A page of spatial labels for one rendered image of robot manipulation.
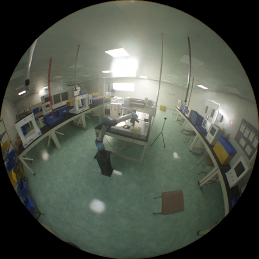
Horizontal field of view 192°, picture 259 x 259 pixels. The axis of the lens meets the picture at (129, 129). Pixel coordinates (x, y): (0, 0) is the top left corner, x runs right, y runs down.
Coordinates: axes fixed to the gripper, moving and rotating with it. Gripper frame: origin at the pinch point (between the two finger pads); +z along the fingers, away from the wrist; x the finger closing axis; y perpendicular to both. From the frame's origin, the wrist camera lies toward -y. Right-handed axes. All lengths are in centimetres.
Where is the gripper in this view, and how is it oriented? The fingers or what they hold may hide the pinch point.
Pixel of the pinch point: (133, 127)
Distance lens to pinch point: 149.0
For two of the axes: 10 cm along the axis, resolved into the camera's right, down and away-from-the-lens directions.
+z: -0.7, 8.6, 5.1
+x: -3.1, 4.7, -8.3
